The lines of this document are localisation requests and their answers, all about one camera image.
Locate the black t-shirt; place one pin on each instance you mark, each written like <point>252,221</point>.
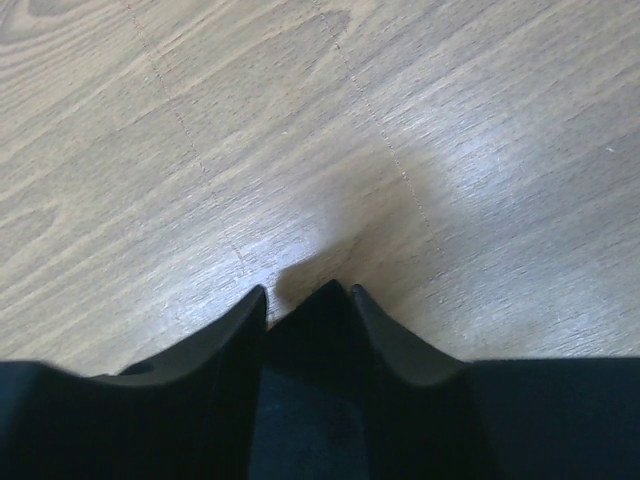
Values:
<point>537,418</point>

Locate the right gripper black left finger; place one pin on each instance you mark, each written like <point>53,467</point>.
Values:
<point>188,412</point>

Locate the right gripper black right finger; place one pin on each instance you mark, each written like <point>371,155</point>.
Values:
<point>420,419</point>

